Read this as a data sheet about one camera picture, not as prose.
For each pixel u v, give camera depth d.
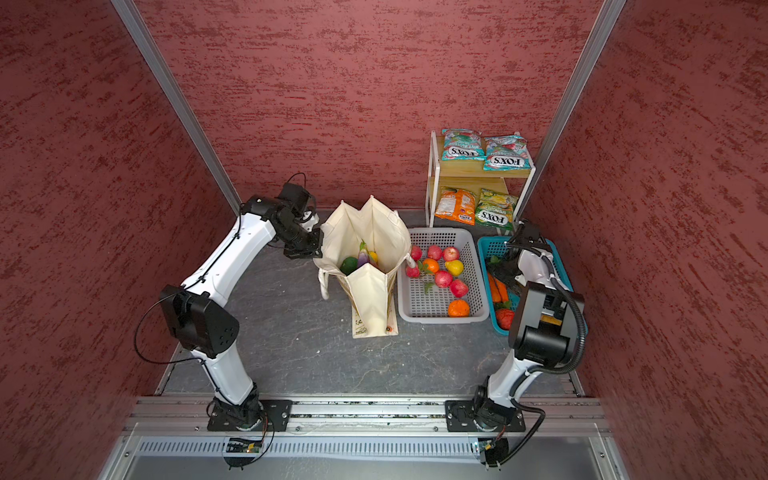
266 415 0.74
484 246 0.99
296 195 0.67
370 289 0.79
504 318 0.85
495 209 0.97
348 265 0.90
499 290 0.95
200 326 0.47
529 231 0.76
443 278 0.96
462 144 0.90
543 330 0.49
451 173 0.88
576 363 0.41
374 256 1.02
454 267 0.98
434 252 1.03
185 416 0.76
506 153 0.87
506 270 0.81
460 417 0.74
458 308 0.89
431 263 0.98
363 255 0.90
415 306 0.94
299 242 0.70
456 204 0.97
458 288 0.93
